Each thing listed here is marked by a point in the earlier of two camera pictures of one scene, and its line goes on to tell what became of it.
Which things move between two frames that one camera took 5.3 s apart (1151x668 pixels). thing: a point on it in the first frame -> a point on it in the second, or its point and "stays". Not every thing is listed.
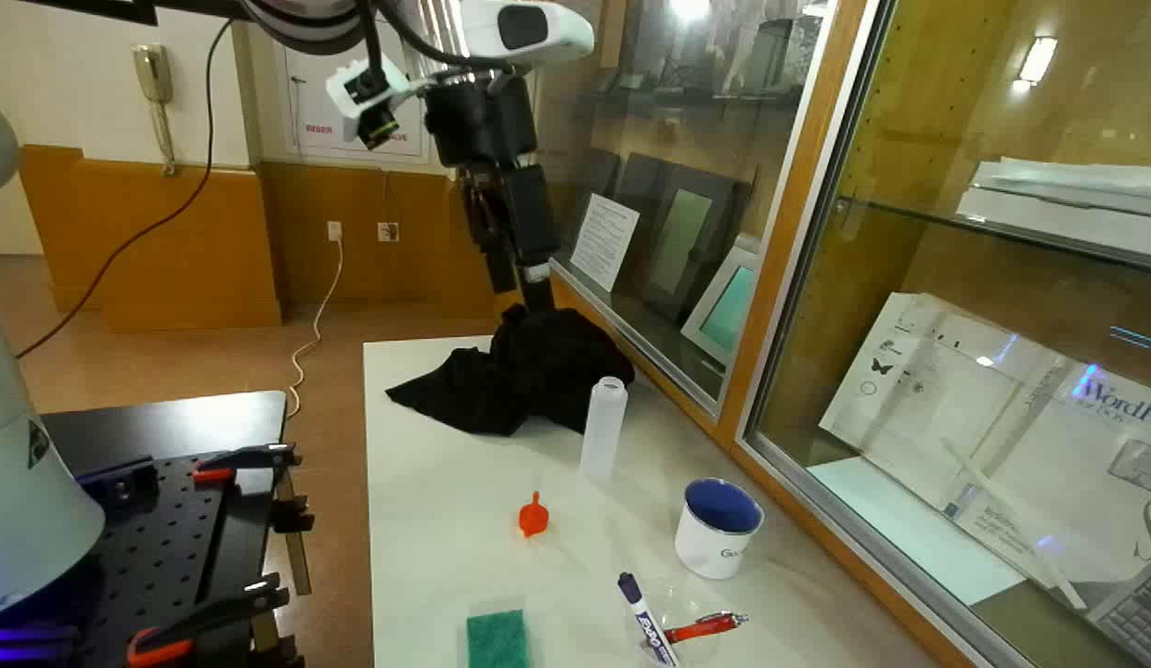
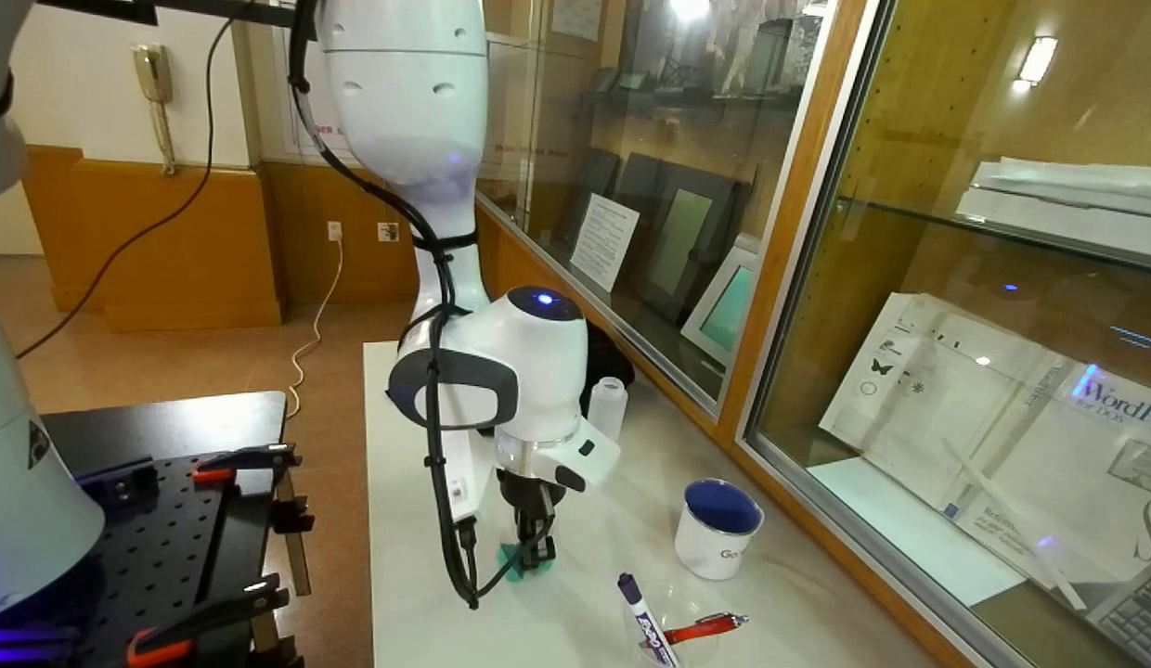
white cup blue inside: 714,524 stays
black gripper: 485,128 -> 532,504
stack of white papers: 1110,209 stays
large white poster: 1058,465 stays
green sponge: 494,641 -> 517,573
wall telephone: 155,70 stays
